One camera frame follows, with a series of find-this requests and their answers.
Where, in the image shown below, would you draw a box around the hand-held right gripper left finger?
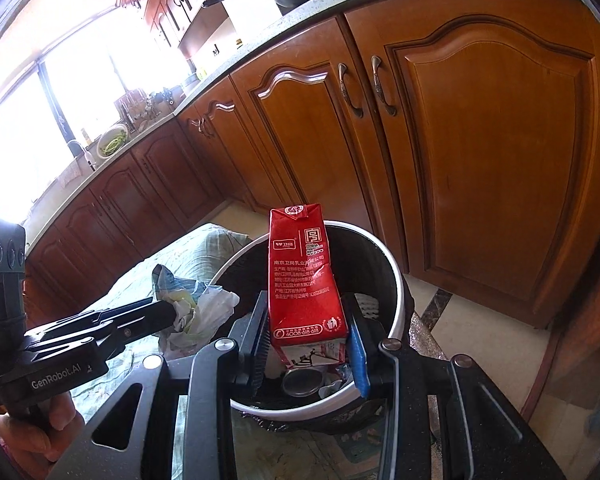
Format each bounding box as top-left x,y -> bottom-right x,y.
55,291 -> 272,480

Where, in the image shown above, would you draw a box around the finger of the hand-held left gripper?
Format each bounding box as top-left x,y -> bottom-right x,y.
65,297 -> 157,332
94,302 -> 179,359

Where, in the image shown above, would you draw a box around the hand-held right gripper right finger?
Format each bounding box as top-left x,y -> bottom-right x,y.
342,294 -> 567,480

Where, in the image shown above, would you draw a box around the white plastic bag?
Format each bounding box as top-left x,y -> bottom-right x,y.
152,265 -> 241,352

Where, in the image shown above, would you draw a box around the white-rimmed bin with black liner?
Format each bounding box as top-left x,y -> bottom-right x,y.
202,220 -> 414,434

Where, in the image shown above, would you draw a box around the red milk carton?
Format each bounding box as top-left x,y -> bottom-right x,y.
267,203 -> 352,367

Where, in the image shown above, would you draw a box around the person's left hand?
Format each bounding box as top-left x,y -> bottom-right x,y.
0,389 -> 87,480

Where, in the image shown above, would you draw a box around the green printed cloth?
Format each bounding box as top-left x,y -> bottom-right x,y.
70,222 -> 251,411

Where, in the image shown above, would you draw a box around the white ridged tray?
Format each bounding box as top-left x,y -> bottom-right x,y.
355,294 -> 381,319

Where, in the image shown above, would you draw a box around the round metal can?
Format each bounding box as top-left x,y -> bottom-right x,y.
281,366 -> 329,397

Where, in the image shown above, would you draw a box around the shiny plastic sheet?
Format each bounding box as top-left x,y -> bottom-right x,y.
410,310 -> 457,362

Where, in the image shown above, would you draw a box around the dark wooden base cabinets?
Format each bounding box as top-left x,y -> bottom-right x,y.
22,120 -> 231,312

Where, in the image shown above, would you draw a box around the metal sink faucet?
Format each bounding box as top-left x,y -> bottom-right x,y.
67,140 -> 97,172

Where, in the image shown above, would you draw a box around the bright kitchen window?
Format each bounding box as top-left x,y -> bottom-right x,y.
0,10 -> 191,231

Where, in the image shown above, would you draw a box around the white colander with greens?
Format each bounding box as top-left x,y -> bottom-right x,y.
96,124 -> 130,157

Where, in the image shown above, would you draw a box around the narrow wooden cabinet door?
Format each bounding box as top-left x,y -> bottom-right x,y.
175,77 -> 301,212

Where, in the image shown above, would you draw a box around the medium arched wooden cabinet door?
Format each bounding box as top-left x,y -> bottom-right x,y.
229,17 -> 381,232

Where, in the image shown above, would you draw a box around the knife block with utensils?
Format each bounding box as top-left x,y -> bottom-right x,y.
114,89 -> 151,126

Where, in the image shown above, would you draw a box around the large arched wooden cabinet door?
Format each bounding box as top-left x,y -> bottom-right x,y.
345,0 -> 600,329

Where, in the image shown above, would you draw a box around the bronze cabinet door handle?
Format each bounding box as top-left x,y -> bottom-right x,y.
370,55 -> 399,117
337,62 -> 365,119

